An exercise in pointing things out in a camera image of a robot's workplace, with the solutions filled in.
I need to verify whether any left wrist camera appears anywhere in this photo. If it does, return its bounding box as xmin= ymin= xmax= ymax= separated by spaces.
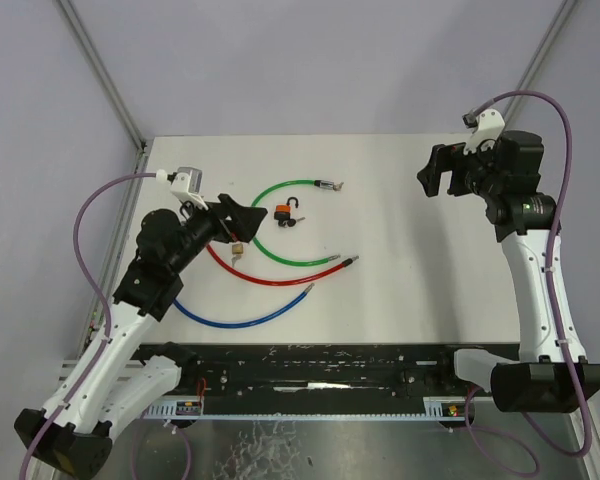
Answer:
xmin=170 ymin=167 xmax=206 ymax=209

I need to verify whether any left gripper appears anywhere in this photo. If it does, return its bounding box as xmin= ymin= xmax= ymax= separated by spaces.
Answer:
xmin=171 ymin=193 xmax=268 ymax=276

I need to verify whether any aluminium frame post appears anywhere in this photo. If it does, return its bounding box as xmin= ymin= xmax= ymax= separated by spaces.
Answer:
xmin=499 ymin=0 xmax=581 ymax=134
xmin=54 ymin=0 xmax=149 ymax=151

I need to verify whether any left aluminium frame post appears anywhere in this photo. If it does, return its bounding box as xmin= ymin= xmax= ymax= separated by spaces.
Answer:
xmin=54 ymin=0 xmax=149 ymax=151

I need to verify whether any brass padlock with key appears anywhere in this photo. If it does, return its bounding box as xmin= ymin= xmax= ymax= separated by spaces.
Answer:
xmin=231 ymin=242 xmax=245 ymax=268

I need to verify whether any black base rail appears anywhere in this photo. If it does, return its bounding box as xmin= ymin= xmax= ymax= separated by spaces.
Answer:
xmin=139 ymin=342 xmax=496 ymax=399

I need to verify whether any green cable lock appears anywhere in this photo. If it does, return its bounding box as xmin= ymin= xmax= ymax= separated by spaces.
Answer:
xmin=251 ymin=179 xmax=343 ymax=268

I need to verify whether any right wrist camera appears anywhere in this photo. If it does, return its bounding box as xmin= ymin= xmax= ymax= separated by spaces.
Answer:
xmin=463 ymin=108 xmax=505 ymax=155

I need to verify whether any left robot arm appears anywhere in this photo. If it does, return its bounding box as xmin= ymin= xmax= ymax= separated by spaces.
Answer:
xmin=14 ymin=194 xmax=267 ymax=479

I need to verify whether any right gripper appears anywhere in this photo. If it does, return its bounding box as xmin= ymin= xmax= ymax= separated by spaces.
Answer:
xmin=416 ymin=134 xmax=505 ymax=201

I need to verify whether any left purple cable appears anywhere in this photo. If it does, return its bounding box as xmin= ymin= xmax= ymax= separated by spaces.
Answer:
xmin=18 ymin=172 xmax=161 ymax=480

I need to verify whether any orange padlock with keys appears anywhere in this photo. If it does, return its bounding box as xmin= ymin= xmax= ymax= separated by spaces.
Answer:
xmin=274 ymin=196 xmax=304 ymax=228

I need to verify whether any right aluminium frame post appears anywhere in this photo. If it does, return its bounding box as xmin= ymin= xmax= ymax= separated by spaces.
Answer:
xmin=499 ymin=0 xmax=581 ymax=134

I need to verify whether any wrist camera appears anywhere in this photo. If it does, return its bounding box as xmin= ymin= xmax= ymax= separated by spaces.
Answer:
xmin=170 ymin=167 xmax=206 ymax=209
xmin=463 ymin=108 xmax=505 ymax=155

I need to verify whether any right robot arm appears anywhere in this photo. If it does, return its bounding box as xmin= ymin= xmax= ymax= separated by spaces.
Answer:
xmin=417 ymin=130 xmax=600 ymax=413

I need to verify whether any blue cable lock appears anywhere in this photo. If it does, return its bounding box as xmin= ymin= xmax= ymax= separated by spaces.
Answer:
xmin=172 ymin=283 xmax=315 ymax=330

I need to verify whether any red cable lock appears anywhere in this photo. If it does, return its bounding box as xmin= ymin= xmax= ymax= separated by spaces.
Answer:
xmin=207 ymin=243 xmax=361 ymax=288

